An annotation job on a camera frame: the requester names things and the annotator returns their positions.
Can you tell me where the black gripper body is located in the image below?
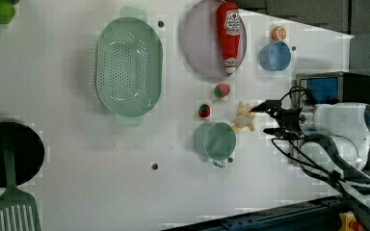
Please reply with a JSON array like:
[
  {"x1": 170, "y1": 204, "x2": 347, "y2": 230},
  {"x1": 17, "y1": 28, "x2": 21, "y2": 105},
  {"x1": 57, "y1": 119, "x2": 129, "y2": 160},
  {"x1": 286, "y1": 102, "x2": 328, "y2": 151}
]
[{"x1": 275, "y1": 109, "x2": 302, "y2": 138}]

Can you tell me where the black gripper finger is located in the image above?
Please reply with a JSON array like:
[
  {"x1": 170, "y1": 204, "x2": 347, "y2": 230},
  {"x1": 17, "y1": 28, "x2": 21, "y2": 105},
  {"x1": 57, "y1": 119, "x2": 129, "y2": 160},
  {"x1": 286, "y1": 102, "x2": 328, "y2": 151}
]
[
  {"x1": 263, "y1": 128, "x2": 286, "y2": 135},
  {"x1": 251, "y1": 100, "x2": 281, "y2": 113}
]

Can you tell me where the peeled toy banana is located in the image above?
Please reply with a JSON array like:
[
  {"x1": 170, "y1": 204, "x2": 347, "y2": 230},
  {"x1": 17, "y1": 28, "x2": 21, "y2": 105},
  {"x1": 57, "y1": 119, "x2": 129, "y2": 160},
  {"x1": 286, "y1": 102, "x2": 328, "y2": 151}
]
[{"x1": 232, "y1": 101, "x2": 255, "y2": 132}]

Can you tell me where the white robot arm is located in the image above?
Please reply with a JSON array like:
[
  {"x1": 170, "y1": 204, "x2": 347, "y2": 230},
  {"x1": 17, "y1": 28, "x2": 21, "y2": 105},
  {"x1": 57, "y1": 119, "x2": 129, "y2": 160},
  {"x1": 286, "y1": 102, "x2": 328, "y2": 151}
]
[{"x1": 251, "y1": 100, "x2": 370, "y2": 211}]

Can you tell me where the toy strawberry near plate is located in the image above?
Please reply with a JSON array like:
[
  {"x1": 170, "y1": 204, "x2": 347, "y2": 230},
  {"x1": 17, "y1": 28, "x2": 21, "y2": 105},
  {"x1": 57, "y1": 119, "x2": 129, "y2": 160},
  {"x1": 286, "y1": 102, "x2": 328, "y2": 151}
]
[{"x1": 214, "y1": 84, "x2": 230, "y2": 98}]

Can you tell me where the blue cup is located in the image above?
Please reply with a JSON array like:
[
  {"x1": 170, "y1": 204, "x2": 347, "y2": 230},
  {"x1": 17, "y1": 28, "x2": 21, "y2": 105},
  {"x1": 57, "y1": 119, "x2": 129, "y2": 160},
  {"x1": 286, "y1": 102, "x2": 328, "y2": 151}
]
[{"x1": 259, "y1": 40, "x2": 291, "y2": 71}]

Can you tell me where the green mug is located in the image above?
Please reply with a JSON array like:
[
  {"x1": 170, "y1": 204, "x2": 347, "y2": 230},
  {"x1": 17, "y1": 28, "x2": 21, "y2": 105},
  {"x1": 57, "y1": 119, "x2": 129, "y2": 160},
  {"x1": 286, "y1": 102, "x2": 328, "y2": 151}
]
[{"x1": 194, "y1": 122, "x2": 237, "y2": 168}]

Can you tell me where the toy strawberry near mug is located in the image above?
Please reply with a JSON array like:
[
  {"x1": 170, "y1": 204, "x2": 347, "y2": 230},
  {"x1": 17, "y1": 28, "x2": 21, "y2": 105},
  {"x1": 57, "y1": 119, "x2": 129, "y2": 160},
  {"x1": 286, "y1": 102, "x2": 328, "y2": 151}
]
[{"x1": 198, "y1": 104, "x2": 211, "y2": 118}]

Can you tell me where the orange toy fruit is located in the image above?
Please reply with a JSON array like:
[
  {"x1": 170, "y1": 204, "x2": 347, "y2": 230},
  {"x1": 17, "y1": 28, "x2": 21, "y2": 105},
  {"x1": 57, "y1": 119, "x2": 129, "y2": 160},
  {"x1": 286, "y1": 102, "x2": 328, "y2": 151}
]
[{"x1": 271, "y1": 26, "x2": 287, "y2": 41}]

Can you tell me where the red ketchup bottle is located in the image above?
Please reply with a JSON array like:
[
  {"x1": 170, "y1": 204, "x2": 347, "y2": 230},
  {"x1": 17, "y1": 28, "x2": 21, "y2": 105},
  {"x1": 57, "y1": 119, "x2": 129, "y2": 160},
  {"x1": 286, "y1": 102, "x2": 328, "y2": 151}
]
[{"x1": 216, "y1": 2, "x2": 241, "y2": 74}]

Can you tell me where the green plastic colander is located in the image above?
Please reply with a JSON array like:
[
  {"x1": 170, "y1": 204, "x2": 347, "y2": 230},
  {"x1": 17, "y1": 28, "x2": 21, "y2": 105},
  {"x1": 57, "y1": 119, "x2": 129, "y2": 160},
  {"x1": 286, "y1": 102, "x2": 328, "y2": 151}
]
[{"x1": 95, "y1": 7, "x2": 163, "y2": 126}]

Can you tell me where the black round pan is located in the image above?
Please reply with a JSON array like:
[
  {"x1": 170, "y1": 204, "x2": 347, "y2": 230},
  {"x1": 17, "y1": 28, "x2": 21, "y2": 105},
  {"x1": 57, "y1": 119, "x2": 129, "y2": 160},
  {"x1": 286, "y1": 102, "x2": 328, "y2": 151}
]
[{"x1": 0, "y1": 121, "x2": 45, "y2": 188}]

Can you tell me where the green spatula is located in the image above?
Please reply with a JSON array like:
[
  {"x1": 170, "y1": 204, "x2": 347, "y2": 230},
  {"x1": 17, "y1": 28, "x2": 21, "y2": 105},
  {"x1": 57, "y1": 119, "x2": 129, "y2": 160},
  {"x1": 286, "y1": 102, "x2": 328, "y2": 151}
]
[{"x1": 0, "y1": 142, "x2": 41, "y2": 231}]

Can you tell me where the green toy fruit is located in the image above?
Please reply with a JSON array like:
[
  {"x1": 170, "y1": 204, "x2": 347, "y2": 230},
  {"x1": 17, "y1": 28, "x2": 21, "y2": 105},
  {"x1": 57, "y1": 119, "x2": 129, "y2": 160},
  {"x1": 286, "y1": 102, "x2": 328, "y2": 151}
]
[{"x1": 0, "y1": 0, "x2": 15, "y2": 24}]

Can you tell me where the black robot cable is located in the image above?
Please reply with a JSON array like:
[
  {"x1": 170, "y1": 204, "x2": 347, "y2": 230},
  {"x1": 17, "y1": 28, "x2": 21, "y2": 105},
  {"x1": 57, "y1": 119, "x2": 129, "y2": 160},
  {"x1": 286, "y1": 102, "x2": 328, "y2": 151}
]
[{"x1": 271, "y1": 85, "x2": 370, "y2": 193}]

